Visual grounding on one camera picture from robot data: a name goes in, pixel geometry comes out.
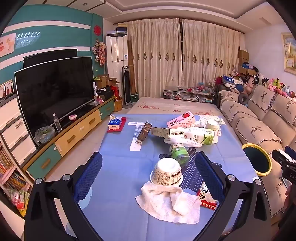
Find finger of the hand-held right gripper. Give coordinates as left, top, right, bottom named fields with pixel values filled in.
left=284, top=146, right=296, bottom=161
left=271, top=149, right=292, bottom=168

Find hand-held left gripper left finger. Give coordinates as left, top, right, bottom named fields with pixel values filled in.
left=24, top=152, right=103, bottom=241

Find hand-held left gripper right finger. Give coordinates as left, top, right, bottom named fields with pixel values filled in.
left=183, top=152, right=272, bottom=241

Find red snack wrapper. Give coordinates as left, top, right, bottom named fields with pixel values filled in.
left=196, top=182, right=219, bottom=210

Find dark green bin yellow rim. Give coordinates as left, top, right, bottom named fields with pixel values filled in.
left=242, top=143, right=272, bottom=176

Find green drink can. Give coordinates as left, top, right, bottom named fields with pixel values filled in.
left=169, top=143, right=190, bottom=168

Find white paper noodle bowl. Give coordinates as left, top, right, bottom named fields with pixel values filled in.
left=150, top=158, right=184, bottom=187

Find white green drink bottle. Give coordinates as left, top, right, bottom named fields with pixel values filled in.
left=183, top=128, right=220, bottom=146

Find white paper towel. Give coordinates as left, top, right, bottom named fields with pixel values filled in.
left=135, top=181, right=201, bottom=225

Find white paper cup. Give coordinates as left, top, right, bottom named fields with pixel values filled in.
left=205, top=119, right=220, bottom=137

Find white paper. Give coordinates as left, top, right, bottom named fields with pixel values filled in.
left=195, top=115, right=226, bottom=128

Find pink milk carton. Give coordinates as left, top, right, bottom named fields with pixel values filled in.
left=167, top=111, right=196, bottom=128

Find long cream carton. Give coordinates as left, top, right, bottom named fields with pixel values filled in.
left=150, top=127, right=185, bottom=139

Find brown plastic basket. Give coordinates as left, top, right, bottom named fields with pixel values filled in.
left=136, top=120, right=152, bottom=141

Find person's right hand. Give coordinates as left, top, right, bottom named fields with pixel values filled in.
left=284, top=186, right=296, bottom=204

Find blue star-print tablecloth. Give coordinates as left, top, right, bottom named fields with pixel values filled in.
left=66, top=113, right=260, bottom=241

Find beige sofa with covers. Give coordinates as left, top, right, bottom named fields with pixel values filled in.
left=218, top=85, right=296, bottom=219

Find green yellow television cabinet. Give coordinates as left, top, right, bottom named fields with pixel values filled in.
left=23, top=96, right=116, bottom=181

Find blue tissue pack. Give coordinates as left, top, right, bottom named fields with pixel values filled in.
left=108, top=117, right=122, bottom=130

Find clear plastic bag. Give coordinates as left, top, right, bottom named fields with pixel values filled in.
left=35, top=126, right=55, bottom=144

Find clear water bottle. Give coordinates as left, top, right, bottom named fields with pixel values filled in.
left=52, top=113, right=62, bottom=132

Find row of plush toys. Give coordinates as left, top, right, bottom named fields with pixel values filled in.
left=253, top=74, right=296, bottom=103

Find bookshelf with books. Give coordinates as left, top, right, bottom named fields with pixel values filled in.
left=0, top=139, right=31, bottom=217

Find floral bed sheet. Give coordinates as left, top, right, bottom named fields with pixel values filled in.
left=126, top=97, right=221, bottom=116

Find cluttered glass coffee table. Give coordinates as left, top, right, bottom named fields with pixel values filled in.
left=163, top=86, right=216, bottom=103

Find white drawer unit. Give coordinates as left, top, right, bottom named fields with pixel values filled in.
left=0, top=94, right=38, bottom=166

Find large black television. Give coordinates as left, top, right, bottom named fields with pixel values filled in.
left=14, top=56, right=96, bottom=149

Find blue star plush pillow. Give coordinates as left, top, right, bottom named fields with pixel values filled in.
left=222, top=75, right=245, bottom=90

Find grey tower fan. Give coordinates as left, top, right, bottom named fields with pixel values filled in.
left=122, top=65, right=137, bottom=109

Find open cardboard boxes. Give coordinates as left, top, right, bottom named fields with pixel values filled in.
left=96, top=74, right=121, bottom=90

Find framed floral picture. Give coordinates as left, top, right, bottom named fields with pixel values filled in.
left=281, top=32, right=296, bottom=76

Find stack of cardboard boxes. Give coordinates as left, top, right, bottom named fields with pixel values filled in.
left=238, top=50, right=250, bottom=75

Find photo frames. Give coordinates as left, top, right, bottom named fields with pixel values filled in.
left=0, top=79, right=14, bottom=99

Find white standing air conditioner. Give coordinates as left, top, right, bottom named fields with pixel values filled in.
left=106, top=33, right=129, bottom=80

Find hanging artificial flowers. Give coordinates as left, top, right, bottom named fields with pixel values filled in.
left=92, top=38, right=107, bottom=67

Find beige embroidered curtain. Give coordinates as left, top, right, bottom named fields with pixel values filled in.
left=126, top=18, right=184, bottom=98
left=182, top=19, right=241, bottom=88

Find black wall television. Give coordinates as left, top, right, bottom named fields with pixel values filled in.
left=23, top=49, right=78, bottom=69

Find pink wall picture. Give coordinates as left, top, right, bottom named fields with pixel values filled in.
left=0, top=32, right=17, bottom=58

